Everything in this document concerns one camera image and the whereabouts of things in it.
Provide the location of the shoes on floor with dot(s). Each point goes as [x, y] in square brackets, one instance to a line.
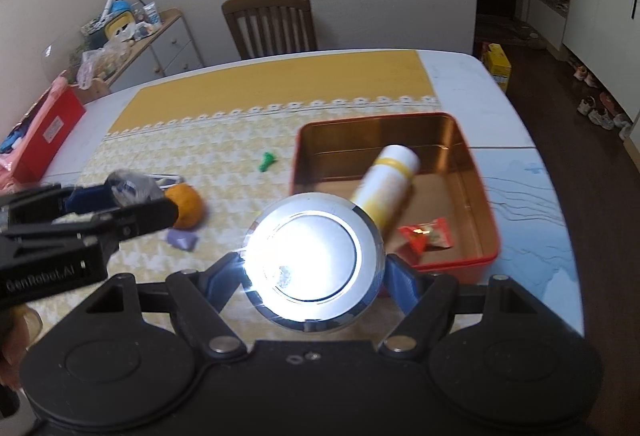
[597, 105]

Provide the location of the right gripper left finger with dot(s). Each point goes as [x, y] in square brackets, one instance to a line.
[199, 297]

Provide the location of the round silver tin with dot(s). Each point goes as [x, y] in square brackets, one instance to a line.
[312, 262]

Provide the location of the red metal tin box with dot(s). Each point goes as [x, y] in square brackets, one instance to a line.
[415, 175]

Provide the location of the green small peg toy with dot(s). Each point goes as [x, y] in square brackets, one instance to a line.
[268, 159]

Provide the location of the clear plastic bag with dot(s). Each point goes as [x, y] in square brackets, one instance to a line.
[102, 63]

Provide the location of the white yellow supplement bottle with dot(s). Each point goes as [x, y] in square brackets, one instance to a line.
[384, 186]

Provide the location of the red gift box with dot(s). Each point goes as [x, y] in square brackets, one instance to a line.
[58, 113]

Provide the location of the white drawer cabinet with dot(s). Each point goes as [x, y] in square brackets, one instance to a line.
[170, 51]

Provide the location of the orange mandarin fruit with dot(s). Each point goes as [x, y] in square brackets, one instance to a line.
[191, 206]

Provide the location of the brown wooden chair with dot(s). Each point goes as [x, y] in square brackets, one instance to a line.
[262, 28]

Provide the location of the yellow houndstooth table runner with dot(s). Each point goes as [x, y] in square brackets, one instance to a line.
[212, 129]

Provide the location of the yellow blue toy container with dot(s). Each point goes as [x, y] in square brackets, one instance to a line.
[119, 24]

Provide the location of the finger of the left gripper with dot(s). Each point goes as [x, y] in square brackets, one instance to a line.
[87, 200]

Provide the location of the red candy wrapper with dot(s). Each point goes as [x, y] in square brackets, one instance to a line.
[427, 235]

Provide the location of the yellow box on floor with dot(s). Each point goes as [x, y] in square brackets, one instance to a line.
[497, 64]

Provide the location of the person's left hand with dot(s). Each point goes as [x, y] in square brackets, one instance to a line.
[27, 326]

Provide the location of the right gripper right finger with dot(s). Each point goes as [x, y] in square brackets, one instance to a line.
[426, 300]

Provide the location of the purple eraser block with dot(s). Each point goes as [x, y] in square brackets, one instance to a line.
[182, 239]

